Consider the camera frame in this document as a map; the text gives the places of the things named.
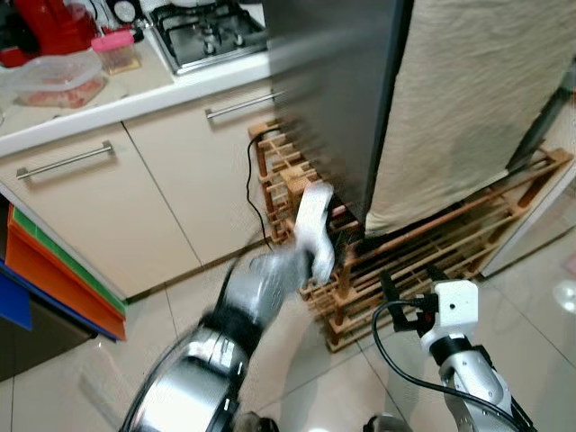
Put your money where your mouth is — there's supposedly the red coffee machine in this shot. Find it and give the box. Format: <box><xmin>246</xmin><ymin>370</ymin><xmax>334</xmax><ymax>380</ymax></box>
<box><xmin>0</xmin><ymin>0</ymin><xmax>95</xmax><ymax>68</ymax></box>

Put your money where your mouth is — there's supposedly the green cutting board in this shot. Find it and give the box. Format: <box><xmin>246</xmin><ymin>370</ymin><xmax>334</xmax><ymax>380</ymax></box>
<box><xmin>9</xmin><ymin>205</ymin><xmax>127</xmax><ymax>314</ymax></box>

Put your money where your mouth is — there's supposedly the orange cutting board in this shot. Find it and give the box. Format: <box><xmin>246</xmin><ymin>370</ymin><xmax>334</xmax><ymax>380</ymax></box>
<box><xmin>4</xmin><ymin>209</ymin><xmax>127</xmax><ymax>341</ymax></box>

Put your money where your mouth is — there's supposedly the grey robot foot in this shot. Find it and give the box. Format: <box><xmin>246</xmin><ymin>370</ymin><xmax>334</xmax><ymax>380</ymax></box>
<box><xmin>234</xmin><ymin>412</ymin><xmax>280</xmax><ymax>432</ymax></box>
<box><xmin>364</xmin><ymin>412</ymin><xmax>415</xmax><ymax>432</ymax></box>

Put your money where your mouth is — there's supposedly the small pink-lid container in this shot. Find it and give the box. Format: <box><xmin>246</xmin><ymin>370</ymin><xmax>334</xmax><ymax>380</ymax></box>
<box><xmin>90</xmin><ymin>29</ymin><xmax>143</xmax><ymax>76</ymax></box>

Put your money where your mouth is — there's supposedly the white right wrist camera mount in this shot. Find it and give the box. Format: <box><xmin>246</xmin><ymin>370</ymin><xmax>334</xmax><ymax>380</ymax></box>
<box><xmin>421</xmin><ymin>279</ymin><xmax>480</xmax><ymax>352</ymax></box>

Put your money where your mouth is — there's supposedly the grey right robot foot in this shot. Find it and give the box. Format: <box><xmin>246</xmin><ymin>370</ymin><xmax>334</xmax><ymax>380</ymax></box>
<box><xmin>364</xmin><ymin>412</ymin><xmax>415</xmax><ymax>432</ymax></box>

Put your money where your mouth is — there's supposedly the wooden wine rack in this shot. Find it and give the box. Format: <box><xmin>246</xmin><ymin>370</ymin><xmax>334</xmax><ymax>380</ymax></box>
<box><xmin>250</xmin><ymin>117</ymin><xmax>575</xmax><ymax>354</ymax></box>

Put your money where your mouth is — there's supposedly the clear plastic food container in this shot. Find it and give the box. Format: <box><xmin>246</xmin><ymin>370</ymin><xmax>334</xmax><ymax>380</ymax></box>
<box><xmin>0</xmin><ymin>49</ymin><xmax>107</xmax><ymax>109</ymax></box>

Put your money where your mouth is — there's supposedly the round black dial timer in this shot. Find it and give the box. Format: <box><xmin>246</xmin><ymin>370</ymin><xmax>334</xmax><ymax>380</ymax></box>
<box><xmin>106</xmin><ymin>0</ymin><xmax>140</xmax><ymax>26</ymax></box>

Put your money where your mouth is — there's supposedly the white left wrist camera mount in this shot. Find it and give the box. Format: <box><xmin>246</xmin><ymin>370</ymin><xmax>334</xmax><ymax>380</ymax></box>
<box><xmin>292</xmin><ymin>182</ymin><xmax>337</xmax><ymax>284</ymax></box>

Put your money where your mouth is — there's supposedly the grey left robot foot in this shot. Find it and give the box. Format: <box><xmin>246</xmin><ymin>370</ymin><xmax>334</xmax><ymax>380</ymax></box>
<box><xmin>234</xmin><ymin>412</ymin><xmax>280</xmax><ymax>432</ymax></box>

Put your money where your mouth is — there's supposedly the white side cabinet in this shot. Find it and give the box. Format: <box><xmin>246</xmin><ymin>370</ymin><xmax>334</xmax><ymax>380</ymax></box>
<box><xmin>481</xmin><ymin>63</ymin><xmax>576</xmax><ymax>275</ymax></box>

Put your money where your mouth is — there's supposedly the beige kitchen cabinet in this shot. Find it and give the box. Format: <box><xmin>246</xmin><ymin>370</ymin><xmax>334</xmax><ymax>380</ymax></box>
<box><xmin>0</xmin><ymin>76</ymin><xmax>289</xmax><ymax>302</ymax></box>

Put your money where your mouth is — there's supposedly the black floor power cable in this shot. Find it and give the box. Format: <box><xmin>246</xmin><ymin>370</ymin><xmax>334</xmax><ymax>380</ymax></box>
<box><xmin>246</xmin><ymin>133</ymin><xmax>275</xmax><ymax>248</ymax></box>

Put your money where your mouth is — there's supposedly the steel gas hob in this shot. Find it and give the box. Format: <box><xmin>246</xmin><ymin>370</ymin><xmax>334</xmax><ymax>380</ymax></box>
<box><xmin>144</xmin><ymin>0</ymin><xmax>271</xmax><ymax>76</ymax></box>

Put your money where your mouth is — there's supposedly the beige counter mat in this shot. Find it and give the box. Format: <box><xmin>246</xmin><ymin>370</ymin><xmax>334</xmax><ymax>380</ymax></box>
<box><xmin>0</xmin><ymin>49</ymin><xmax>176</xmax><ymax>118</ymax></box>

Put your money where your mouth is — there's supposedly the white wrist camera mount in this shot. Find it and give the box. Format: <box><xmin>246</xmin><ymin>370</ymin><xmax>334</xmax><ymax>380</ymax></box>
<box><xmin>292</xmin><ymin>182</ymin><xmax>337</xmax><ymax>284</ymax></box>
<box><xmin>421</xmin><ymin>279</ymin><xmax>480</xmax><ymax>352</ymax></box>

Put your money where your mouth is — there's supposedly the beige cloth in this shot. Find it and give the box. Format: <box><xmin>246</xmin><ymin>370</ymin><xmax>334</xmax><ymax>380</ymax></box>
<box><xmin>364</xmin><ymin>0</ymin><xmax>576</xmax><ymax>237</ymax></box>

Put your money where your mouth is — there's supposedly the tall grey steel cabinet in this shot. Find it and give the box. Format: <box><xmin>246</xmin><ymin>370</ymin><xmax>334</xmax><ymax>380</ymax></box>
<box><xmin>261</xmin><ymin>0</ymin><xmax>576</xmax><ymax>244</ymax></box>

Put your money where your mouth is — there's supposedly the silver bar drawer handle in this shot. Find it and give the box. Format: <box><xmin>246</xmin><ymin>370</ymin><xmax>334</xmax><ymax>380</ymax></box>
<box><xmin>205</xmin><ymin>90</ymin><xmax>284</xmax><ymax>121</ymax></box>
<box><xmin>16</xmin><ymin>139</ymin><xmax>116</xmax><ymax>181</ymax></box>

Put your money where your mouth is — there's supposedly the dark steel fridge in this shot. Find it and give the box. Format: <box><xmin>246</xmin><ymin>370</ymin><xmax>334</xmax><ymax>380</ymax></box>
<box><xmin>0</xmin><ymin>216</ymin><xmax>100</xmax><ymax>383</ymax></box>

